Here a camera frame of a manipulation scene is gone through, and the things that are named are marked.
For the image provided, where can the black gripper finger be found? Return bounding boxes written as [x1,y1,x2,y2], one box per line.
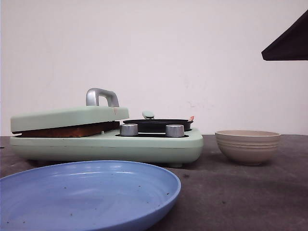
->
[261,12,308,61]

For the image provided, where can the beige ribbed bowl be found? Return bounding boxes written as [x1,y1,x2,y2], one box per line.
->
[215,130,281,165]

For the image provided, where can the white bread slice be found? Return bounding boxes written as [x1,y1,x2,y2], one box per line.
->
[15,121,120,138]

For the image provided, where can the mint green breakfast maker base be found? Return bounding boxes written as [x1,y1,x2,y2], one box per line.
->
[10,128,204,167]

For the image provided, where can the right silver control knob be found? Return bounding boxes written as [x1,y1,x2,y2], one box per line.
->
[166,124,185,138]

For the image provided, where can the silver control knob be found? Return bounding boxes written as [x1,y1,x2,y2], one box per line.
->
[166,124,185,138]
[120,124,139,137]

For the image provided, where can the black round frying pan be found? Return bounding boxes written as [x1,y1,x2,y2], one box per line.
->
[123,111,193,133]

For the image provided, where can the left silver control knob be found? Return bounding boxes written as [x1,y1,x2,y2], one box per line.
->
[120,124,139,137]

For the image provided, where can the blue plastic plate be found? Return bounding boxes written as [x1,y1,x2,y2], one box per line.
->
[0,161,181,231]

